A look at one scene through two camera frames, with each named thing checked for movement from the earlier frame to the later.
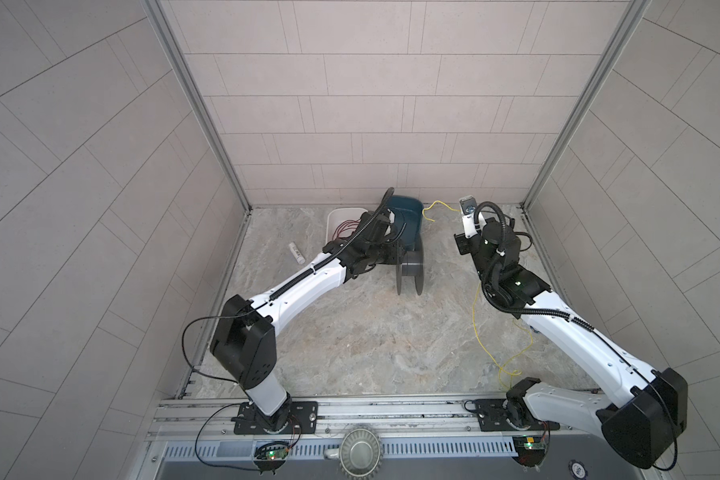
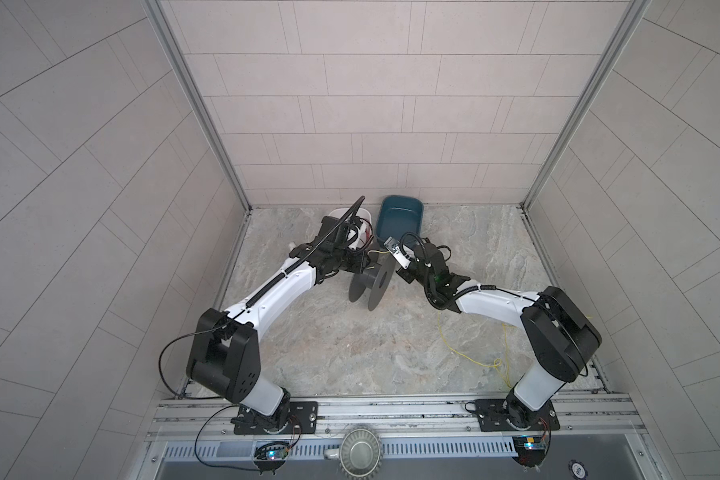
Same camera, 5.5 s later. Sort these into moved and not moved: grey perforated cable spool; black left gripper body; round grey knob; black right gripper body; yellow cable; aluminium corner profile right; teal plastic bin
Moved: black right gripper body; black left gripper body; grey perforated cable spool; yellow cable
Not moved: round grey knob; teal plastic bin; aluminium corner profile right
